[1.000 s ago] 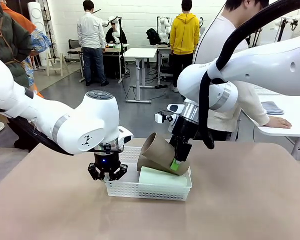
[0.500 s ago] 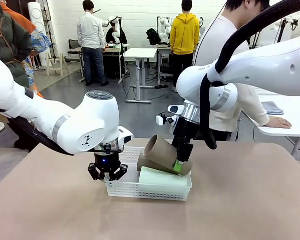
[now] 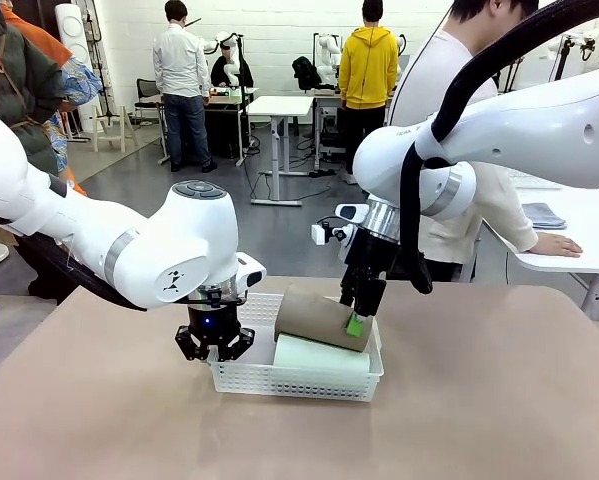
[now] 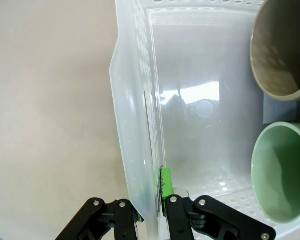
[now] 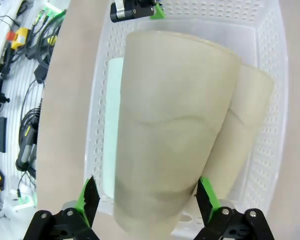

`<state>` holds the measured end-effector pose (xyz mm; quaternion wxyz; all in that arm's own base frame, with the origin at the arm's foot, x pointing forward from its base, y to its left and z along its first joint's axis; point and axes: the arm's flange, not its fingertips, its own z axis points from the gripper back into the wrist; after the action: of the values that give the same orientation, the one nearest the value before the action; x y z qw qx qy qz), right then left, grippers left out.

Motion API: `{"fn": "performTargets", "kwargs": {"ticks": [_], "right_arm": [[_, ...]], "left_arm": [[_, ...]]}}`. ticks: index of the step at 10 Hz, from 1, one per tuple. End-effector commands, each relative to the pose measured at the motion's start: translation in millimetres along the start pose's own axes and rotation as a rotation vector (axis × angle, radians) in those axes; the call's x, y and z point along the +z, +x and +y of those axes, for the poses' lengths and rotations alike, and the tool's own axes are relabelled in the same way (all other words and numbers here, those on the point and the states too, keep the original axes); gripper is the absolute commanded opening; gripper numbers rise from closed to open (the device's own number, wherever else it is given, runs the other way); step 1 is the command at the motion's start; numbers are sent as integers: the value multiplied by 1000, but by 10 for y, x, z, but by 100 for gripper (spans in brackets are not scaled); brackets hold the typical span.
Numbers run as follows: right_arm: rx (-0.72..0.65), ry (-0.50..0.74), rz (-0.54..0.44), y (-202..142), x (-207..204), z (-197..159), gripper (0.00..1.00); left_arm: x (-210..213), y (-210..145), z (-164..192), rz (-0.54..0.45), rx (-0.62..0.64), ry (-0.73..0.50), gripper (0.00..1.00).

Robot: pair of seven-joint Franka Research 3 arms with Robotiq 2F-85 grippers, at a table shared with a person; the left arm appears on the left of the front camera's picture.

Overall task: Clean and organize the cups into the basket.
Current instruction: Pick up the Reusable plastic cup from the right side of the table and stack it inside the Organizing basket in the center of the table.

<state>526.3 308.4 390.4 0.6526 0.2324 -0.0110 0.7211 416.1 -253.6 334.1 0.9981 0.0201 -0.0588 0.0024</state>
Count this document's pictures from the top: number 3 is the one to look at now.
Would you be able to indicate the person's right forearm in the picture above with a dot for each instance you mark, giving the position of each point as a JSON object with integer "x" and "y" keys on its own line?
{"x": 514, "y": 215}

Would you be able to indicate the brown paper cup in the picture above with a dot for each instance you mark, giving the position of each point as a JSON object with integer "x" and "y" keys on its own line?
{"x": 309, "y": 315}

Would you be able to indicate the grey lab desk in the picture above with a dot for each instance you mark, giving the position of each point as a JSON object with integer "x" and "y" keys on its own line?
{"x": 329, "y": 97}

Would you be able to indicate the black jacket on desk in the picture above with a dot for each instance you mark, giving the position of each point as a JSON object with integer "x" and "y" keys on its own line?
{"x": 305, "y": 72}

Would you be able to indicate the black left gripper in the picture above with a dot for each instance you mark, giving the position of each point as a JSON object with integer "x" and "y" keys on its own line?
{"x": 213, "y": 320}

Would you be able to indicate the white rounded side table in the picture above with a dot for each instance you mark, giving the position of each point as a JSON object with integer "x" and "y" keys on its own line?
{"x": 594, "y": 240}

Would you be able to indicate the mannequin in orange blue dress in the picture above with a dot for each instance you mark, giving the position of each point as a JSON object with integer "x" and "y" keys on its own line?
{"x": 79, "y": 82}

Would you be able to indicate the black mesh chair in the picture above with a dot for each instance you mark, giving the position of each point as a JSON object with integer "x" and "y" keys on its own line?
{"x": 146, "y": 90}

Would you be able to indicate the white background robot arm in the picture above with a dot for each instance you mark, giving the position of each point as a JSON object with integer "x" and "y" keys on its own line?
{"x": 576, "y": 39}
{"x": 401, "y": 45}
{"x": 224, "y": 37}
{"x": 327, "y": 47}

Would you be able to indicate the black light stand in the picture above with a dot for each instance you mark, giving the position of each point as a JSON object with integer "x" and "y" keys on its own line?
{"x": 104, "y": 75}

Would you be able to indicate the person in green jacket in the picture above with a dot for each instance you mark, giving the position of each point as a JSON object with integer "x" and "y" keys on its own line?
{"x": 14, "y": 75}

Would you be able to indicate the blue grey cloth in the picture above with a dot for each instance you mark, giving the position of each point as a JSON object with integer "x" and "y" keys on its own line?
{"x": 544, "y": 216}

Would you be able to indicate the seated person in black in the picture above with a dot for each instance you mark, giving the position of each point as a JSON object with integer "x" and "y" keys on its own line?
{"x": 224, "y": 70}

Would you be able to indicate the person in yellow hoodie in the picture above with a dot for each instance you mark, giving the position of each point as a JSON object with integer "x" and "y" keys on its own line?
{"x": 368, "y": 65}

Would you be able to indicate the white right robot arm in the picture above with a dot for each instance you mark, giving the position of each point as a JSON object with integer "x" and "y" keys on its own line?
{"x": 529, "y": 130}

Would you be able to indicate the man in white shirt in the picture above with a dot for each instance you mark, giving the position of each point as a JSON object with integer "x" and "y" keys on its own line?
{"x": 176, "y": 60}

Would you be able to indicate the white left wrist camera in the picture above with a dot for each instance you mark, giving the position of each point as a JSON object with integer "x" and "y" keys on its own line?
{"x": 253, "y": 275}

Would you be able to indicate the black camera pole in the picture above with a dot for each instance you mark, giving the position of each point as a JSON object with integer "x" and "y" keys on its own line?
{"x": 240, "y": 100}

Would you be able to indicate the white tower fan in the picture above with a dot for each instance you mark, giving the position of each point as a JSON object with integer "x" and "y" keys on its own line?
{"x": 76, "y": 30}

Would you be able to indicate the black floor power strip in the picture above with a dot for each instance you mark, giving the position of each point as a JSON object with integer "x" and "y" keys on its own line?
{"x": 324, "y": 173}

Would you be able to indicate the white perforated plastic basket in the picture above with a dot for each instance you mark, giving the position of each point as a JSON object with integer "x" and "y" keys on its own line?
{"x": 299, "y": 387}

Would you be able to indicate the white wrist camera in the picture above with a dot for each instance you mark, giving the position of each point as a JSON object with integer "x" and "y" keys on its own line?
{"x": 351, "y": 212}
{"x": 253, "y": 275}

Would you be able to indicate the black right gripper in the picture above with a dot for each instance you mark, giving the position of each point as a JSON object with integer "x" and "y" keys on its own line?
{"x": 371, "y": 255}

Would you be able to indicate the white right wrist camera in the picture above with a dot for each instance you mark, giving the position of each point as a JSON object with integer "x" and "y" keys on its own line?
{"x": 351, "y": 212}

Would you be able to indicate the light green paper cup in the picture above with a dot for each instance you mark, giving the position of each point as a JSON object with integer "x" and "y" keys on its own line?
{"x": 319, "y": 361}

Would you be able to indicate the wood top lab desk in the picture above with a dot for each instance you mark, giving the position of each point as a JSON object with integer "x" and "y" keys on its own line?
{"x": 224, "y": 100}

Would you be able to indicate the white standing desk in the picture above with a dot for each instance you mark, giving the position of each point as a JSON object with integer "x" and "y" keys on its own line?
{"x": 279, "y": 105}

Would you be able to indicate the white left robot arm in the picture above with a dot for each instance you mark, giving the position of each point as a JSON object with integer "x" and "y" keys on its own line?
{"x": 179, "y": 240}

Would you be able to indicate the person's right hand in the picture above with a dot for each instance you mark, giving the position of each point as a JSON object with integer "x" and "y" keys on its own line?
{"x": 559, "y": 246}

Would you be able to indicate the person in white sweater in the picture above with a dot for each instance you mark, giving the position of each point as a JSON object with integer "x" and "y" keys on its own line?
{"x": 494, "y": 220}

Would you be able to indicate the black tripod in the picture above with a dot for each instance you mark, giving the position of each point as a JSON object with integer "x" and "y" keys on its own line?
{"x": 563, "y": 57}

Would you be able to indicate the small white step stool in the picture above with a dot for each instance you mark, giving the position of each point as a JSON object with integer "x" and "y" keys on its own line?
{"x": 114, "y": 112}

